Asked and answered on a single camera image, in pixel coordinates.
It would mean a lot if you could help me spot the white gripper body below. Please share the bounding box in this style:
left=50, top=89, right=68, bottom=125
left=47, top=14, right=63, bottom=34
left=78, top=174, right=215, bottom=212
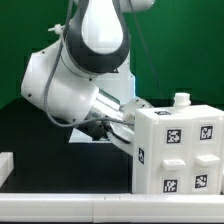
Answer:
left=107, top=97, right=152, bottom=155

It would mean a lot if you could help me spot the white cabinet body box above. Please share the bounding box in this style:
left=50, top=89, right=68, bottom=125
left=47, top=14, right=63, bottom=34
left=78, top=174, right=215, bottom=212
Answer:
left=132, top=93, right=224, bottom=195

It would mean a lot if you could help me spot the white door panel with knob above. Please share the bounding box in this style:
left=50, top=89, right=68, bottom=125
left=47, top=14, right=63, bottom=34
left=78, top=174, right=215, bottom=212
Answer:
left=159, top=122, right=187, bottom=195

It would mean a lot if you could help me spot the white cabinet door panel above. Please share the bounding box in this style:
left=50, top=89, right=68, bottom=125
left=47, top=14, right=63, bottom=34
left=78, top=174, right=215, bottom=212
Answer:
left=190, top=119, right=223, bottom=195

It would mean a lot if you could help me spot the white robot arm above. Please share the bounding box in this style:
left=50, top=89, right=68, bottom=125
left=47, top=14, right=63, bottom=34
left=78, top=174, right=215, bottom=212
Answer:
left=21, top=0, right=156, bottom=154

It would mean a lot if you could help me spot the white marker sheet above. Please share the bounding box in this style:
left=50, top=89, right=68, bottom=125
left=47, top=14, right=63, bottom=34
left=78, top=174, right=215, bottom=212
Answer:
left=69, top=129, right=109, bottom=143

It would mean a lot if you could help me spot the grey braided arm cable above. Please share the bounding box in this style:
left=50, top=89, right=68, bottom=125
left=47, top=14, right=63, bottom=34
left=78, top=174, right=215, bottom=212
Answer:
left=43, top=0, right=136, bottom=129

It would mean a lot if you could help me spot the white front fence rail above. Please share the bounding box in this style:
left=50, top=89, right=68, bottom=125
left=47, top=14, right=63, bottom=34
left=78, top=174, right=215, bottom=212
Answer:
left=0, top=194, right=224, bottom=224

